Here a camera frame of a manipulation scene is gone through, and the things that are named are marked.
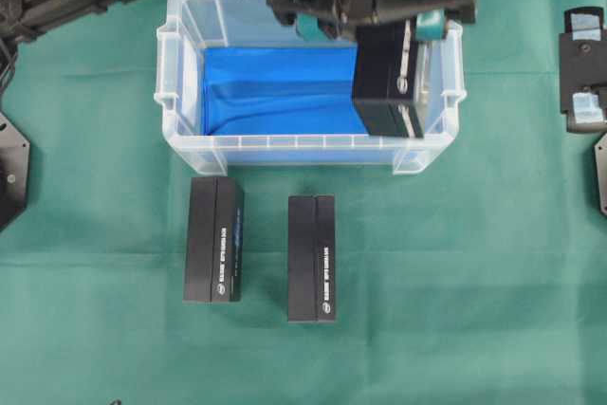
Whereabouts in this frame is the green table cloth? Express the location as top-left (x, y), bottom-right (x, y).
top-left (1, 0), bottom-right (606, 404)

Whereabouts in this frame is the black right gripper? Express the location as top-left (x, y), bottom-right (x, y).
top-left (559, 7), bottom-right (606, 134)

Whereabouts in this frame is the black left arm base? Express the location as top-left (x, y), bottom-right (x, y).
top-left (0, 114), bottom-right (30, 230)

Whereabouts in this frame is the blue liner sheet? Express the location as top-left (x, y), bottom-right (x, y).
top-left (200, 47), bottom-right (366, 137)

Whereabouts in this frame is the clear plastic storage case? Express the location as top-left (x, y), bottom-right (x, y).
top-left (154, 0), bottom-right (467, 175)

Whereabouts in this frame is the black camera box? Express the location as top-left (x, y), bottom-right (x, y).
top-left (287, 195), bottom-right (338, 323)
top-left (183, 176), bottom-right (244, 304)
top-left (352, 19), bottom-right (431, 138)

